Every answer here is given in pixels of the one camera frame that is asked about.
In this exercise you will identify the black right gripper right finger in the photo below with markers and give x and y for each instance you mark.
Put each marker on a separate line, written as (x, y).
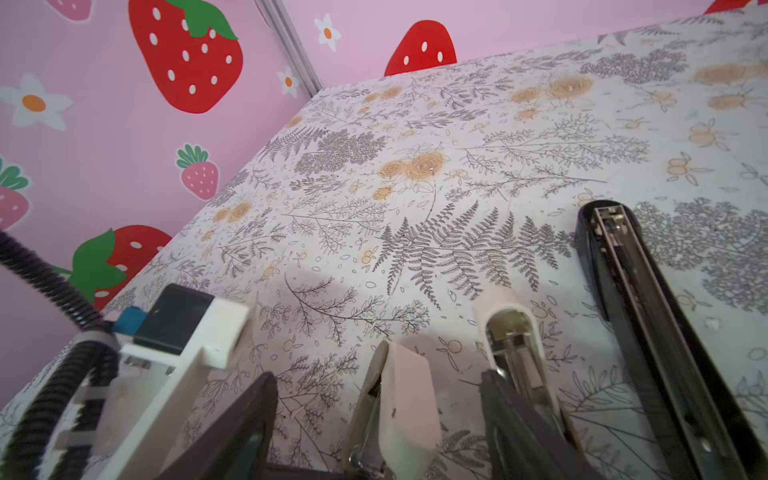
(521, 445)

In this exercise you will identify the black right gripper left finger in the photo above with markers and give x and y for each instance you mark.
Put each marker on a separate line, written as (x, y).
(236, 445)

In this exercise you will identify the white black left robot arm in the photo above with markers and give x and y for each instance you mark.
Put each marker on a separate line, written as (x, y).
(53, 340)

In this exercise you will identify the aluminium corner post left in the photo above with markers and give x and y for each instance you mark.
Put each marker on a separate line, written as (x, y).
(280, 23)

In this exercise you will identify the beige eraser block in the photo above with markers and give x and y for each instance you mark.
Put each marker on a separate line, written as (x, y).
(395, 430)

